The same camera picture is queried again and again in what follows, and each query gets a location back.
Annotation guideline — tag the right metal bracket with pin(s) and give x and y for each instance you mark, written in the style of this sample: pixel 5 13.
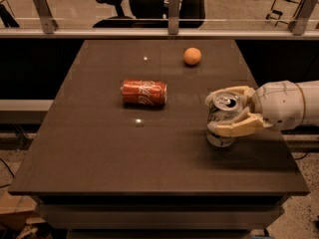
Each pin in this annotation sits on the right metal bracket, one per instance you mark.
pixel 300 21

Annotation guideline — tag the wooden chair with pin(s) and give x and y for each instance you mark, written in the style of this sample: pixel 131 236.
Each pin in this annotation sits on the wooden chair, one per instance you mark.
pixel 283 11

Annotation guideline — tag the dark table base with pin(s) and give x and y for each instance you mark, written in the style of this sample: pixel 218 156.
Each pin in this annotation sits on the dark table base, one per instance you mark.
pixel 172 221

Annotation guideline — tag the white green 7up can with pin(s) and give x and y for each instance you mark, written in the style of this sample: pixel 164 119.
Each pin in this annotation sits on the white green 7up can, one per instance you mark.
pixel 221 107

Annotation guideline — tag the black office chair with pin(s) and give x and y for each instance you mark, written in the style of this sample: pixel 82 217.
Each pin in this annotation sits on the black office chair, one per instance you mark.
pixel 153 14

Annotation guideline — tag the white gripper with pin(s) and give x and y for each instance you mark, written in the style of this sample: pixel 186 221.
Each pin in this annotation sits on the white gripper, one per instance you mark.
pixel 278 106

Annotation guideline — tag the orange fruit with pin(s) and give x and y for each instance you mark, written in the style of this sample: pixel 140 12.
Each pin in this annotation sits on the orange fruit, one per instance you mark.
pixel 192 56

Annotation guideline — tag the metal bracket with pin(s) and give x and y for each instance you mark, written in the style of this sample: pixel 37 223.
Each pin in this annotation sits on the metal bracket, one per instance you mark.
pixel 173 17
pixel 300 21
pixel 48 23

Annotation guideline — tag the metal glass rail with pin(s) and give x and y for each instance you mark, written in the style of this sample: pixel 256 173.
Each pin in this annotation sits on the metal glass rail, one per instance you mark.
pixel 153 34

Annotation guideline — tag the middle metal bracket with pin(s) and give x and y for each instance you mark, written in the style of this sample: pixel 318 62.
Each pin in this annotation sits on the middle metal bracket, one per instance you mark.
pixel 173 17

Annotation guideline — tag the left metal bracket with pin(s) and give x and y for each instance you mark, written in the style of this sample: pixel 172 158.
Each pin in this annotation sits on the left metal bracket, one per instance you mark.
pixel 48 23

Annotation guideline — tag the red coca-cola can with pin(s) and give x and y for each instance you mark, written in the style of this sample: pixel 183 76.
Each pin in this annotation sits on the red coca-cola can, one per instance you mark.
pixel 144 92

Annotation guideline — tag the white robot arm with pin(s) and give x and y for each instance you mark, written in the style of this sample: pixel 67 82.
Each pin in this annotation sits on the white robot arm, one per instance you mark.
pixel 242 110

